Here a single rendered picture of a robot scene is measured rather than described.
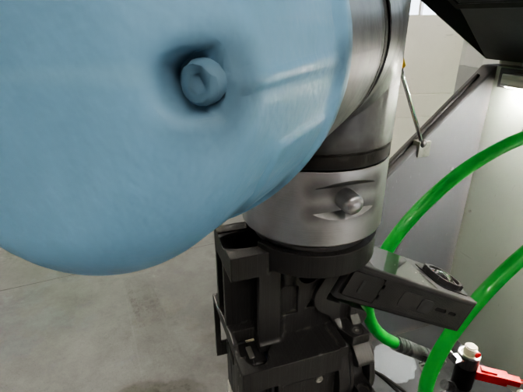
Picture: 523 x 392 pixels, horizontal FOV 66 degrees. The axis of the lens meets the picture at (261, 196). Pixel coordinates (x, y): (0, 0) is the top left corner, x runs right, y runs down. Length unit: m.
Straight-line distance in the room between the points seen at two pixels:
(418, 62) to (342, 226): 3.26
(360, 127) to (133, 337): 2.20
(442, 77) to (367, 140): 3.39
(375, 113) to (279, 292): 0.10
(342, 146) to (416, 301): 0.13
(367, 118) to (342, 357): 0.14
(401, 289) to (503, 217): 0.68
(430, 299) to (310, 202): 0.13
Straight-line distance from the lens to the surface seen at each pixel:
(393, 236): 0.44
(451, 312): 0.30
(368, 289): 0.25
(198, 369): 2.11
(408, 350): 0.55
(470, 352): 0.64
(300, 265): 0.20
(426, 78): 3.49
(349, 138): 0.17
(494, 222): 0.94
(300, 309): 0.24
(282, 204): 0.18
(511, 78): 0.85
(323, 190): 0.18
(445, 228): 0.98
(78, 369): 2.26
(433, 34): 3.46
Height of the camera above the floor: 1.53
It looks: 24 degrees down
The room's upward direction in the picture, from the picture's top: straight up
